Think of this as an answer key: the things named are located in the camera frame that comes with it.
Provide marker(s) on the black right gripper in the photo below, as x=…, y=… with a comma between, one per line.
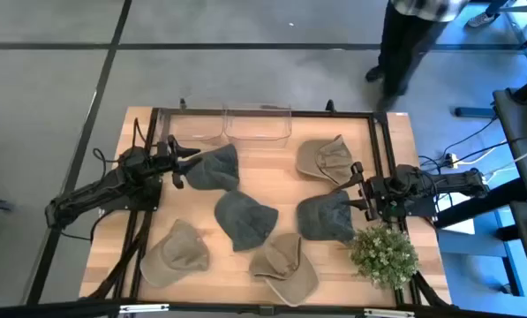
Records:
x=375, y=194

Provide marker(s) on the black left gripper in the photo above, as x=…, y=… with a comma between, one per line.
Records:
x=165, y=159

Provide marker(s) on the dark green cap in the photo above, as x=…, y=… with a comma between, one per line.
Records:
x=216, y=170
x=325, y=218
x=245, y=218

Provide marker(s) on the khaki cap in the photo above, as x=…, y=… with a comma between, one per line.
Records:
x=175, y=256
x=289, y=274
x=320, y=159

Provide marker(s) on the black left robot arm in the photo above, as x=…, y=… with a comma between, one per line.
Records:
x=91, y=190

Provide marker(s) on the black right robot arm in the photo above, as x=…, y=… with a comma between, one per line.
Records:
x=448, y=183

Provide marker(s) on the clear plastic bin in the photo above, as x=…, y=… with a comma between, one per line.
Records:
x=257, y=132
x=188, y=132

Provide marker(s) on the black table clamp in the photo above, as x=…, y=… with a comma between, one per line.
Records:
x=330, y=106
x=182, y=104

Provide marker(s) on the green potted plant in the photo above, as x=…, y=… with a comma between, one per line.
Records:
x=382, y=256

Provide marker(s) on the white power strip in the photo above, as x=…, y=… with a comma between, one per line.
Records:
x=452, y=160

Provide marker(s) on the white sheet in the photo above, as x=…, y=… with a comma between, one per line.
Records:
x=461, y=226

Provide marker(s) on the black desk beam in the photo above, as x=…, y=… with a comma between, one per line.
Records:
x=479, y=203

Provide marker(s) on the blue desk foot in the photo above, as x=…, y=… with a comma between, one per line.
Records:
x=475, y=112

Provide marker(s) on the person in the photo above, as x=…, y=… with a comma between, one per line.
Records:
x=404, y=44

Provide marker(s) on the grey desk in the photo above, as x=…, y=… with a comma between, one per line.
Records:
x=521, y=146

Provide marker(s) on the black crossbar with silver brackets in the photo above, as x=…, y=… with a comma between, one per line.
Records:
x=47, y=312

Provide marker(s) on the person's foot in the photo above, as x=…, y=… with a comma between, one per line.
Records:
x=481, y=20

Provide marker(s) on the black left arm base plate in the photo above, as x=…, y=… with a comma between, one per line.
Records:
x=152, y=202

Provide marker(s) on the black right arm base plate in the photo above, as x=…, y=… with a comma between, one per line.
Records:
x=422, y=208

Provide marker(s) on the black aluminium table frame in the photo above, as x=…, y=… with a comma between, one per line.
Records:
x=316, y=113

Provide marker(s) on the blue desk frame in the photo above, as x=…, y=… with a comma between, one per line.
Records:
x=508, y=265

